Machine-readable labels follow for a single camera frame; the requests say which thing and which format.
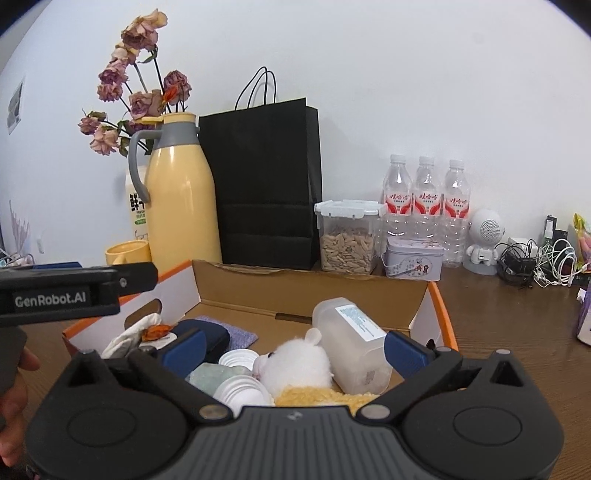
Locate dark blue case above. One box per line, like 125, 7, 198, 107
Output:
173, 320, 232, 363

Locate black charger with cable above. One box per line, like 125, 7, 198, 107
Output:
496, 240, 539, 290

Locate white cables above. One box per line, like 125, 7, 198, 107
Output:
533, 240, 578, 288

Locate red orange cardboard box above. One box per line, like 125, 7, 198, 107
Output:
62, 259, 459, 370

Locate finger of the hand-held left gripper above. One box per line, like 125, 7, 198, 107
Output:
115, 261, 159, 297

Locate yellow thermos jug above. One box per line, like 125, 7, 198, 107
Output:
128, 112, 223, 278

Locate yellow mug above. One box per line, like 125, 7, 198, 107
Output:
105, 240, 153, 267

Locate wall picture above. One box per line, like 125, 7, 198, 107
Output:
7, 80, 25, 134

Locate black paper bag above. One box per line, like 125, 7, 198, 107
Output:
198, 67, 324, 271

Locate white robot speaker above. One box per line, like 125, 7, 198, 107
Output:
463, 209, 508, 276

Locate purple tissue pack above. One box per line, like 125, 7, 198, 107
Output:
575, 281, 591, 344

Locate dried pink flowers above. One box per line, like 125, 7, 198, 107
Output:
78, 8, 192, 158

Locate wire basket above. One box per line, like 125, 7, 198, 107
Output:
0, 249, 36, 269

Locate pale green wrapper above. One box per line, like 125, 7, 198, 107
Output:
188, 362, 236, 397

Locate person's left hand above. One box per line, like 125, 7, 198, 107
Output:
0, 346, 41, 468

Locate white plush toy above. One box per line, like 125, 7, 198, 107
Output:
253, 329, 334, 398

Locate purple wall decal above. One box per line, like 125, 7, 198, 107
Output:
8, 199, 29, 259

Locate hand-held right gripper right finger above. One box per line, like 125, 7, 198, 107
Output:
358, 329, 528, 420

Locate white charger block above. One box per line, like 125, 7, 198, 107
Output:
508, 237, 539, 259

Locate clear water bottle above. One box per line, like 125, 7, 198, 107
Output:
412, 156, 443, 241
382, 154, 413, 252
441, 160, 472, 268

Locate white tin box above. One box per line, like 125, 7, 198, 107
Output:
383, 237, 445, 281

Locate white milk carton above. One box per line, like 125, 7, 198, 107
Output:
126, 167, 151, 243

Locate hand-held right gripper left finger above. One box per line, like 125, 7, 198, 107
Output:
68, 329, 232, 422

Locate clear container of seeds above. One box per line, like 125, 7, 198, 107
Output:
315, 199, 387, 274

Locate translucent plastic container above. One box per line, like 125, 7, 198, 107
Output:
312, 298, 393, 395

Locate white cloth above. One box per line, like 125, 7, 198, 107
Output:
102, 313, 163, 359

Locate colourful snack bag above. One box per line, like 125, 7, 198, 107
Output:
573, 213, 591, 274

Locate yellow plush fabric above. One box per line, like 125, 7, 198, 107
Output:
276, 387, 380, 412

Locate purple cloth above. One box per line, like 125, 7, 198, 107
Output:
194, 316, 259, 352

